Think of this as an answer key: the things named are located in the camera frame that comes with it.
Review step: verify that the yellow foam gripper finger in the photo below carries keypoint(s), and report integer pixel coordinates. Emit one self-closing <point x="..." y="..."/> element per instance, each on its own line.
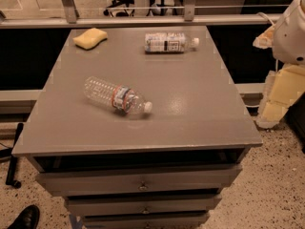
<point x="265" y="40"/>
<point x="282" y="90"/>

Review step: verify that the clear bottle red label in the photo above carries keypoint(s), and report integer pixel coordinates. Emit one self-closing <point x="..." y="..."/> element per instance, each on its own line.
<point x="120" y="97"/>

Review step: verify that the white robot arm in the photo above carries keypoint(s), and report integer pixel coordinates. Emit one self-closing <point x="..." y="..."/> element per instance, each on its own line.
<point x="289" y="37"/>

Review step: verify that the clear bottle white label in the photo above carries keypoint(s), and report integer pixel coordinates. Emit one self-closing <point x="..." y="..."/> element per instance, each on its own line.
<point x="169" y="42"/>

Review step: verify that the top grey drawer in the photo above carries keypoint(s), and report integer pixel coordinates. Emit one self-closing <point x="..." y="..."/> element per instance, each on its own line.
<point x="157" y="179"/>

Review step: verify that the grey drawer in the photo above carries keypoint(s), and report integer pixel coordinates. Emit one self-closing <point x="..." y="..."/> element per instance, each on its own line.
<point x="143" y="205"/>
<point x="150" y="221"/>
<point x="157" y="179"/>

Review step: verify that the grey drawer cabinet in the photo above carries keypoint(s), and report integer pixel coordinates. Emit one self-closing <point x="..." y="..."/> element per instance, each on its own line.
<point x="198" y="117"/>

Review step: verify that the bottom grey drawer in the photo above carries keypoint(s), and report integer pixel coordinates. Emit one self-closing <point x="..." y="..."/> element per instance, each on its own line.
<point x="150" y="221"/>

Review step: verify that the yellow sponge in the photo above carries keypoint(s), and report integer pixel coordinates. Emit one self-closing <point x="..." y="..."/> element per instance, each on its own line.
<point x="90" y="38"/>

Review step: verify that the metal railing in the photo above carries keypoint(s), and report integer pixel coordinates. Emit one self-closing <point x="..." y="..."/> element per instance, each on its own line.
<point x="39" y="14"/>

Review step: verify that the middle grey drawer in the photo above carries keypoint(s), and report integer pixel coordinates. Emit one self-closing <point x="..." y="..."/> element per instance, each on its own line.
<point x="143" y="205"/>

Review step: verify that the black pole on floor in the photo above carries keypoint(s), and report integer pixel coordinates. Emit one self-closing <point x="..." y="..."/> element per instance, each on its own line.
<point x="10" y="180"/>

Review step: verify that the black shoe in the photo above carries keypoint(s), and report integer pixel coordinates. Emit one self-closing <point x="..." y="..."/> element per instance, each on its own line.
<point x="27" y="219"/>

